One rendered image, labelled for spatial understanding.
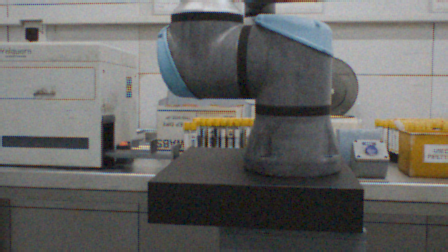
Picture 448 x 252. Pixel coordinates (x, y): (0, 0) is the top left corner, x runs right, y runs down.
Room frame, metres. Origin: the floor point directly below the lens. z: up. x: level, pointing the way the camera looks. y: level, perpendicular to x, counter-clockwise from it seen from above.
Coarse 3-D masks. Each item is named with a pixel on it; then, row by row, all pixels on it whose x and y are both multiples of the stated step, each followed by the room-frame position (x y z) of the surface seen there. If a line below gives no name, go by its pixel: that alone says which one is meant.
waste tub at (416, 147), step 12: (408, 132) 1.06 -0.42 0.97; (420, 132) 1.15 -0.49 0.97; (432, 132) 1.15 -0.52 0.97; (444, 132) 1.14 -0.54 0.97; (408, 144) 1.05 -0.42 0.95; (420, 144) 1.03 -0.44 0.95; (432, 144) 1.03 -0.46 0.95; (444, 144) 1.02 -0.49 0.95; (408, 156) 1.05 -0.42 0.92; (420, 156) 1.03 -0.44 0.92; (432, 156) 1.03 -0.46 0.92; (444, 156) 1.02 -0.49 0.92; (408, 168) 1.05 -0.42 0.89; (420, 168) 1.03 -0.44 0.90; (432, 168) 1.03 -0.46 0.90; (444, 168) 1.02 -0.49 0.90
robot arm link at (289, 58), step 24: (264, 24) 0.67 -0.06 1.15; (288, 24) 0.66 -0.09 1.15; (312, 24) 0.66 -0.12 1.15; (240, 48) 0.68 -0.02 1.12; (264, 48) 0.67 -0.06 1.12; (288, 48) 0.66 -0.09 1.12; (312, 48) 0.66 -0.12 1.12; (240, 72) 0.68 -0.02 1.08; (264, 72) 0.67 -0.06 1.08; (288, 72) 0.66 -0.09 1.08; (312, 72) 0.66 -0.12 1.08; (264, 96) 0.68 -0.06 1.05; (288, 96) 0.66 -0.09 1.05; (312, 96) 0.66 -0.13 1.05
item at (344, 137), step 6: (336, 132) 1.15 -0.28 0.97; (342, 132) 1.12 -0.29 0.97; (348, 132) 1.12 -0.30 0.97; (354, 132) 1.12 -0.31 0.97; (360, 132) 1.12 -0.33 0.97; (366, 132) 1.12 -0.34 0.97; (372, 132) 1.12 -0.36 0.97; (378, 132) 1.12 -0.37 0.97; (336, 138) 1.15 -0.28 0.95; (342, 138) 1.12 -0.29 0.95; (348, 138) 1.12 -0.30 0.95; (354, 138) 1.12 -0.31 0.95; (360, 138) 1.12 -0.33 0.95; (366, 138) 1.12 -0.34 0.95; (372, 138) 1.12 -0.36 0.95; (378, 138) 1.12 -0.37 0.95; (342, 144) 1.12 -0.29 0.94; (348, 144) 1.12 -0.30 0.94; (342, 150) 1.12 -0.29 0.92; (348, 150) 1.12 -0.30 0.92; (342, 156) 1.12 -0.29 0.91; (348, 156) 1.12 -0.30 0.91; (348, 162) 1.12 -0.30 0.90
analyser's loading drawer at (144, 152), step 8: (136, 144) 1.13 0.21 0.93; (152, 144) 1.10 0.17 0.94; (176, 144) 1.11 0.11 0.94; (104, 152) 1.10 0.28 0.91; (112, 152) 1.10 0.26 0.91; (120, 152) 1.10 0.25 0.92; (128, 152) 1.10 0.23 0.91; (136, 152) 1.09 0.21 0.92; (144, 152) 1.09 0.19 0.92; (152, 152) 1.10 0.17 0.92; (160, 152) 1.11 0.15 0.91; (168, 152) 1.11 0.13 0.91; (176, 152) 1.11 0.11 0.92
